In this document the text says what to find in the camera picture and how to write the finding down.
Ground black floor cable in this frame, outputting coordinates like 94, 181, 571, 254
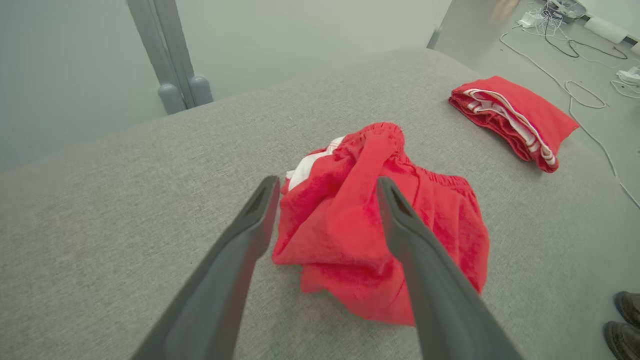
542, 10, 629, 61

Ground red shorts with white stripe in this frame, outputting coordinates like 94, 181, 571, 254
271, 121, 491, 327

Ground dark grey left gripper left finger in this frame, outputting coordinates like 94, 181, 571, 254
131, 176, 281, 360

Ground dark brown shoe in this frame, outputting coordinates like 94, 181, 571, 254
614, 291, 640, 329
603, 321, 640, 360

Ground red basketball jersey white sleeves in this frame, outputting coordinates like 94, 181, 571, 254
448, 75, 581, 174

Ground grey metal post red sticker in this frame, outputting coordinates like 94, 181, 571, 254
126, 0, 214, 116

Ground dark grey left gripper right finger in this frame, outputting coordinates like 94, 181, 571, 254
376, 176, 523, 360

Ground white cylinder roll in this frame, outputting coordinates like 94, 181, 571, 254
584, 16, 629, 46

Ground long white floor cable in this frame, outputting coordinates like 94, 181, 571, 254
499, 30, 640, 210

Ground grey floor device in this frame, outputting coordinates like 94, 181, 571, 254
549, 0, 588, 22

